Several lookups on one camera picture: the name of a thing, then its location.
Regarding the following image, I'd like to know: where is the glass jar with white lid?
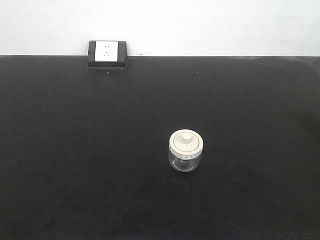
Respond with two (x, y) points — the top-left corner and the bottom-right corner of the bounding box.
(168, 129), (204, 173)

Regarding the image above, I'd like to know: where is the white socket in black box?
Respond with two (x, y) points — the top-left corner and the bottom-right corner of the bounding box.
(87, 40), (129, 69)

